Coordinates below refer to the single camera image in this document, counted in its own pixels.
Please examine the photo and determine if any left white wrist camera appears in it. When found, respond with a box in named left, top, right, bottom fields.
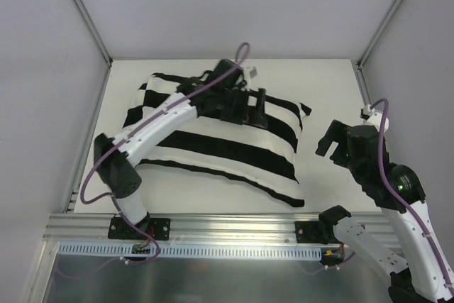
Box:
left=243, top=66, right=258, bottom=79

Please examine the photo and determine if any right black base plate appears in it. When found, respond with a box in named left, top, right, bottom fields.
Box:
left=294, top=221, right=323, bottom=244

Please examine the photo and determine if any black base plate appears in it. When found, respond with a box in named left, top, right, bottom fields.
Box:
left=294, top=221, right=323, bottom=244
left=107, top=216, right=171, bottom=241

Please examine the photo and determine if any aluminium mounting rail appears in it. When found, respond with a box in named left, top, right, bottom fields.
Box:
left=42, top=212, right=402, bottom=247

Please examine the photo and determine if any white slotted cable duct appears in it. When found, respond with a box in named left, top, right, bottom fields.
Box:
left=58, top=242, right=322, bottom=261

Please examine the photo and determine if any aluminium frame post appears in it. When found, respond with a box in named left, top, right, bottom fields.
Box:
left=356, top=0, right=404, bottom=70
left=71, top=0, right=113, bottom=67

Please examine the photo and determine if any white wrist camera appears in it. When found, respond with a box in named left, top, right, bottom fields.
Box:
left=243, top=66, right=258, bottom=79
left=360, top=104, right=382, bottom=131

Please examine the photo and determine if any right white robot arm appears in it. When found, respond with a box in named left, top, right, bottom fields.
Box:
left=316, top=120, right=453, bottom=302

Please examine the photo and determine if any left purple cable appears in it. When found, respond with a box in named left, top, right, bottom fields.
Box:
left=79, top=42, right=251, bottom=265

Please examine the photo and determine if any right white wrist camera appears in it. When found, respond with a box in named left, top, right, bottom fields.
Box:
left=360, top=104, right=382, bottom=131

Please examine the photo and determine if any black white striped pillowcase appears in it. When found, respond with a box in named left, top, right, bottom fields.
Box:
left=122, top=72, right=313, bottom=209

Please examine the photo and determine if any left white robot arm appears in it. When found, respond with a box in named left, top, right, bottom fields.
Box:
left=94, top=59, right=267, bottom=239

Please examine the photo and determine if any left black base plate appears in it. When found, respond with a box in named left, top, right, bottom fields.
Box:
left=107, top=216, right=171, bottom=241

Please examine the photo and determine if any right aluminium frame post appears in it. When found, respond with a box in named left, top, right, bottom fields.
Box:
left=356, top=0, right=404, bottom=70

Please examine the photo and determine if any left aluminium frame post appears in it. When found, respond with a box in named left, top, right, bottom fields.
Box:
left=71, top=0, right=113, bottom=67

